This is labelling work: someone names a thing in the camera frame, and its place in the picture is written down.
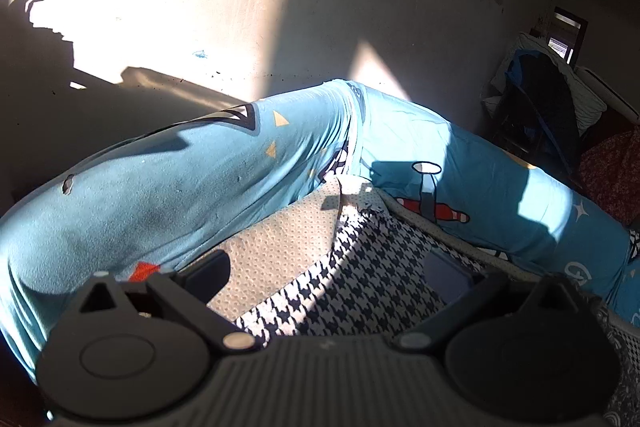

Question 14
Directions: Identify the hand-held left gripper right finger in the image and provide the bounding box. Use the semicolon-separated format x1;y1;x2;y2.
395;252;581;353

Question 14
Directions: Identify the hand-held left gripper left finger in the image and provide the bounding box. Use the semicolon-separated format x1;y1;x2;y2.
80;251;254;351

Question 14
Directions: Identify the houndstooth sofa seat cover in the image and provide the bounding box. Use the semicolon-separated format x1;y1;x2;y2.
190;174;516;340

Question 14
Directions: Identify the red floral cloth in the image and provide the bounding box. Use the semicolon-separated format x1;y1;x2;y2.
577;129;640;228

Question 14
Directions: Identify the black and blue jacket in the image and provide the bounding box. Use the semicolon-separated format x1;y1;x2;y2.
504;49;583;180

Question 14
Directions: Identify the pale green pillow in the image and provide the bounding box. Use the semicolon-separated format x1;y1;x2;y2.
487;32;608;138

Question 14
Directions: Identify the white flat pillow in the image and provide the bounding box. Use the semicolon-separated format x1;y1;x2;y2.
575;66;640;120

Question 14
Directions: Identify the dark slatted wooden frame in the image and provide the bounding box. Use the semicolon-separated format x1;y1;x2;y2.
547;6;589;66

